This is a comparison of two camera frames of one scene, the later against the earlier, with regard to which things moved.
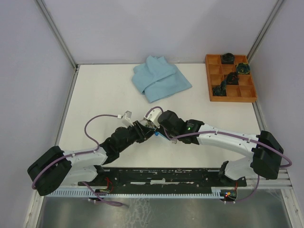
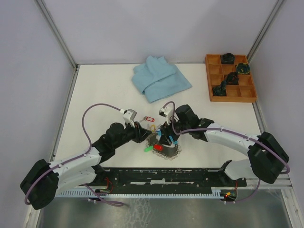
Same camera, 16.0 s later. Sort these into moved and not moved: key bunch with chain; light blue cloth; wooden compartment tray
Moved: key bunch with chain
Not moved: wooden compartment tray; light blue cloth
